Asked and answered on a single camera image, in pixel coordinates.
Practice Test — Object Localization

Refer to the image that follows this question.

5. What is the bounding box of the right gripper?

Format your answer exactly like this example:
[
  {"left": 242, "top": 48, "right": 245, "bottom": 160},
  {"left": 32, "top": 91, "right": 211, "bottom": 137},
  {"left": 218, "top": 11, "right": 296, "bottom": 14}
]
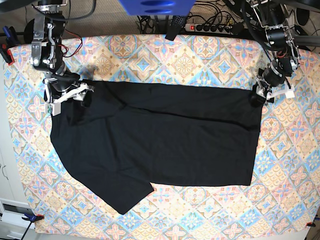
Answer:
[{"left": 43, "top": 71, "right": 94, "bottom": 107}]

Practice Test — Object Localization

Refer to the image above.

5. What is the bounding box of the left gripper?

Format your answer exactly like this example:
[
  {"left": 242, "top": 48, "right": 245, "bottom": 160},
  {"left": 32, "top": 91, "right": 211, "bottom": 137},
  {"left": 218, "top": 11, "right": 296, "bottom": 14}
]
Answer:
[{"left": 249, "top": 62, "right": 295, "bottom": 108}]

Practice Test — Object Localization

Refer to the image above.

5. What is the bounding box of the black T-shirt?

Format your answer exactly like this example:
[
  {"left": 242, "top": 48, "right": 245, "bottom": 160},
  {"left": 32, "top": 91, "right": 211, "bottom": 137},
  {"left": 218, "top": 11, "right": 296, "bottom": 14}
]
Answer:
[{"left": 50, "top": 81, "right": 263, "bottom": 215}]

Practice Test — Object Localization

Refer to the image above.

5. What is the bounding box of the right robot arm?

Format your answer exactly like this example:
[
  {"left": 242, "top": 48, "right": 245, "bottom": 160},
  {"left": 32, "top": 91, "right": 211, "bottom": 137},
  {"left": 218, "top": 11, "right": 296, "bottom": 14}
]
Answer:
[{"left": 30, "top": 0, "right": 94, "bottom": 109}]

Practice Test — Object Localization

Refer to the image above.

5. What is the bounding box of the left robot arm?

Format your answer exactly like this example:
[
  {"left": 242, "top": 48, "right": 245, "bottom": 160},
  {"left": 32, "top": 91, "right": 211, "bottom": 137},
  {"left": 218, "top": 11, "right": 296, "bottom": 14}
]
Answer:
[{"left": 241, "top": 0, "right": 301, "bottom": 107}]

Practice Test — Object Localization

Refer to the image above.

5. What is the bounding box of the orange black clamp left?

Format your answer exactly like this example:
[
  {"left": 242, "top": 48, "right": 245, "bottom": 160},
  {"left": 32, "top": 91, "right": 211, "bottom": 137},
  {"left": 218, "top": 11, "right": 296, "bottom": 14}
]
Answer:
[{"left": 0, "top": 44, "right": 15, "bottom": 66}]

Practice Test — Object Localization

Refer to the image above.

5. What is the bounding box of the blue clamp top left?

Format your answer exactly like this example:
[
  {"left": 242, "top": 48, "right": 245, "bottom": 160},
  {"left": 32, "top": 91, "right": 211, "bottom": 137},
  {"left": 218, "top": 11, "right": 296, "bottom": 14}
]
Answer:
[{"left": 2, "top": 26, "right": 21, "bottom": 48}]

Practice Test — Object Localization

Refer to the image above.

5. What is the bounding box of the white power strip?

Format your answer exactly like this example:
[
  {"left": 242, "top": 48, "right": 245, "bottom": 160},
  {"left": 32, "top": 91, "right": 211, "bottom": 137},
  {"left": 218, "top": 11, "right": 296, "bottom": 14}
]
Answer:
[{"left": 184, "top": 23, "right": 232, "bottom": 34}]

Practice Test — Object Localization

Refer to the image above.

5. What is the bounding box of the patterned colourful tablecloth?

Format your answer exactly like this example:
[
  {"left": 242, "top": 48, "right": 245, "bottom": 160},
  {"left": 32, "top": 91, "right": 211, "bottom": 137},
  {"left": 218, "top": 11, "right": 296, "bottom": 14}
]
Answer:
[{"left": 3, "top": 35, "right": 320, "bottom": 240}]

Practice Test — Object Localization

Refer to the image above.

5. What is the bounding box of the white cabinet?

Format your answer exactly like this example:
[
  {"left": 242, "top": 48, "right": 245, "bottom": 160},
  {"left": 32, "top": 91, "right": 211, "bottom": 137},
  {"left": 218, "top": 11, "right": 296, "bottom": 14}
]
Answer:
[{"left": 0, "top": 58, "right": 30, "bottom": 233}]

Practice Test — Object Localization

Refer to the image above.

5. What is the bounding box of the blue orange clamp bottom left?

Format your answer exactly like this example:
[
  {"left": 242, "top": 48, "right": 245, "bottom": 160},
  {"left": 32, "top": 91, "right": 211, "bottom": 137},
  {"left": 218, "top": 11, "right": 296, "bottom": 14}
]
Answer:
[{"left": 21, "top": 213, "right": 44, "bottom": 223}]

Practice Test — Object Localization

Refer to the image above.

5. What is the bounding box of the orange clamp bottom right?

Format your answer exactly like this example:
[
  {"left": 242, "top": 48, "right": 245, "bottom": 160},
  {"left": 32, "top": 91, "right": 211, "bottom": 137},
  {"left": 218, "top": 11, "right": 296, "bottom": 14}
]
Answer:
[{"left": 306, "top": 222, "right": 316, "bottom": 228}]

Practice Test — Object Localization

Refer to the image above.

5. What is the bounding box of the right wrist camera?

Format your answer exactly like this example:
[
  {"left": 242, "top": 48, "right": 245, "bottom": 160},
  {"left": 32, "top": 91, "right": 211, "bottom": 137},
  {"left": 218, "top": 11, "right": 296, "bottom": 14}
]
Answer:
[{"left": 45, "top": 102, "right": 61, "bottom": 116}]

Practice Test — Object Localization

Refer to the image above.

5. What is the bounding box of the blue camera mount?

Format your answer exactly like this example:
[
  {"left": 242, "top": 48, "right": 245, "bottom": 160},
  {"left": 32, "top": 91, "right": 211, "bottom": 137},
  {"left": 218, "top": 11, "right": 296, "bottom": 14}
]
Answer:
[{"left": 119, "top": 0, "right": 196, "bottom": 16}]

